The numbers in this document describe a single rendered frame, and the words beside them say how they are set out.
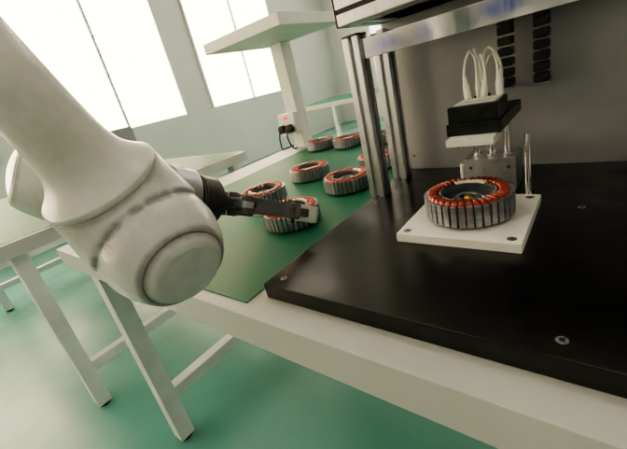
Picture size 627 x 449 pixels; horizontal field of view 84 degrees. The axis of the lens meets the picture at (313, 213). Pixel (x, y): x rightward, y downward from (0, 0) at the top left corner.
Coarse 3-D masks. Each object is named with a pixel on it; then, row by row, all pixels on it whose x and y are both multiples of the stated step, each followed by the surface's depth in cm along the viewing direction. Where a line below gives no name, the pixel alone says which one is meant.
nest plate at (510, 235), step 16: (528, 208) 46; (416, 224) 49; (432, 224) 48; (496, 224) 44; (512, 224) 43; (528, 224) 42; (400, 240) 48; (416, 240) 46; (432, 240) 45; (448, 240) 43; (464, 240) 42; (480, 240) 41; (496, 240) 40; (512, 240) 40
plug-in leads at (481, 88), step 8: (488, 48) 52; (472, 56) 54; (480, 56) 53; (488, 56) 52; (496, 56) 52; (464, 64) 53; (480, 64) 54; (496, 64) 50; (464, 72) 53; (480, 72) 55; (496, 72) 50; (464, 80) 53; (480, 80) 56; (496, 80) 51; (464, 88) 53; (480, 88) 54; (496, 88) 51; (480, 96) 55
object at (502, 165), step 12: (468, 156) 58; (480, 156) 57; (492, 156) 56; (504, 156) 54; (516, 156) 53; (468, 168) 58; (480, 168) 57; (492, 168) 55; (504, 168) 54; (516, 168) 54; (516, 180) 54
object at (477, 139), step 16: (496, 96) 48; (448, 112) 49; (464, 112) 48; (480, 112) 46; (496, 112) 45; (512, 112) 51; (448, 128) 50; (464, 128) 48; (480, 128) 47; (496, 128) 46; (448, 144) 48; (464, 144) 47; (480, 144) 46
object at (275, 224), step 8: (288, 200) 72; (296, 200) 71; (304, 200) 69; (312, 200) 68; (264, 216) 67; (320, 216) 68; (272, 224) 65; (280, 224) 64; (288, 224) 64; (296, 224) 64; (304, 224) 65; (280, 232) 66
